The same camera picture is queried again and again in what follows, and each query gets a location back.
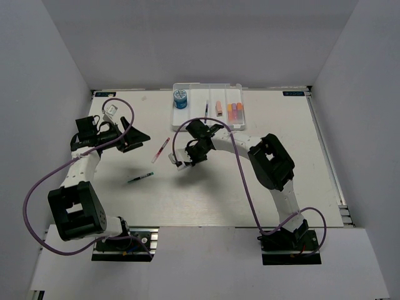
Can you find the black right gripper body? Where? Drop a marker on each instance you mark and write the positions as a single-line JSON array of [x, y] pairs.
[[197, 154]]

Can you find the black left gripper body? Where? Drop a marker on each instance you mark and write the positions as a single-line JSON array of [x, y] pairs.
[[114, 134]]

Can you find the red pen refill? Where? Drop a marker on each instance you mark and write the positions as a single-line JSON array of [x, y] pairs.
[[165, 143]]

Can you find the green pen refill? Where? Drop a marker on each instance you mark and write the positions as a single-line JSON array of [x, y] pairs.
[[149, 174]]

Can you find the dark blue pen refill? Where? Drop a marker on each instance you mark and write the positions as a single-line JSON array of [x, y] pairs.
[[206, 111]]

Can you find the pink stapler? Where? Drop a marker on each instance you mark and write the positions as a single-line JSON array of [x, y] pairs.
[[219, 109]]

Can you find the yellow cap highlighter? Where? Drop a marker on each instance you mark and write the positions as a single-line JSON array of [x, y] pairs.
[[229, 113]]

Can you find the orange cap highlighter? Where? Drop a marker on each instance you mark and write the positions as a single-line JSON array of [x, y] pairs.
[[240, 113]]

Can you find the blue correction tape roll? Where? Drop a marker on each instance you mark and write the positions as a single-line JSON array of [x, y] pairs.
[[180, 98]]

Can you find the purple cap highlighter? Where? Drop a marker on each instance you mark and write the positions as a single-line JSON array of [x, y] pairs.
[[234, 113]]

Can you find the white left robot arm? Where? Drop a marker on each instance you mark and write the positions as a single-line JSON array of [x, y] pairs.
[[75, 206]]

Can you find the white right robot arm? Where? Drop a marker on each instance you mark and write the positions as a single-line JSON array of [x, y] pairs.
[[271, 163]]

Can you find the left black table label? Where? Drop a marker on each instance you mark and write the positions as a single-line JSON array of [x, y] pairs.
[[105, 94]]

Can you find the black table label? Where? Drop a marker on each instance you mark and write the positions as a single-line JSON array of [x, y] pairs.
[[293, 93], [105, 94]]

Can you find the white divided organizer tray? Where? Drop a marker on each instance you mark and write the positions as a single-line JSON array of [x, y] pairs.
[[198, 94]]

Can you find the right black table label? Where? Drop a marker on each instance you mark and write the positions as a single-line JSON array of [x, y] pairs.
[[293, 93]]

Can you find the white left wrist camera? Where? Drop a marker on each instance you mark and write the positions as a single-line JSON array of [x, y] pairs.
[[109, 114]]

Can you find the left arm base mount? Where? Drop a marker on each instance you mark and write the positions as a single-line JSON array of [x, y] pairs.
[[128, 250]]

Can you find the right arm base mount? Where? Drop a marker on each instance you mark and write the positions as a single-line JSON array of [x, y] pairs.
[[276, 250]]

